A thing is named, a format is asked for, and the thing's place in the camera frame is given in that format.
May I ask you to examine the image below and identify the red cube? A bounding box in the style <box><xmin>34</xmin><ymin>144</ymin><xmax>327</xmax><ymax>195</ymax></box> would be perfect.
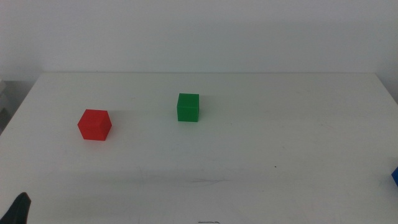
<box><xmin>77</xmin><ymin>108</ymin><xmax>113</xmax><ymax>141</ymax></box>

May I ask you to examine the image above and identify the green cube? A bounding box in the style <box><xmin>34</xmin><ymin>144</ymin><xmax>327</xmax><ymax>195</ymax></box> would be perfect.
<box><xmin>177</xmin><ymin>93</ymin><xmax>200</xmax><ymax>123</ymax></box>

